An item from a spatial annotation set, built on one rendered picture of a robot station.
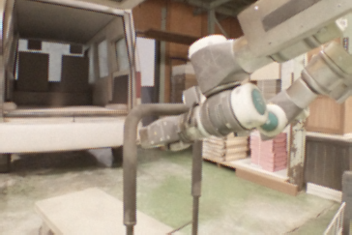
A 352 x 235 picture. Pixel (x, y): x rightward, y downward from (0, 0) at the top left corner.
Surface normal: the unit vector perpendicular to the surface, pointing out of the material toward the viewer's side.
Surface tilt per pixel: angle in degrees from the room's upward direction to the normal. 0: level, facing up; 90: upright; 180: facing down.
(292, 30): 97
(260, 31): 97
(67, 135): 88
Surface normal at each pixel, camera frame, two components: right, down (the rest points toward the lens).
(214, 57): -0.68, 0.09
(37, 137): 0.50, 0.00
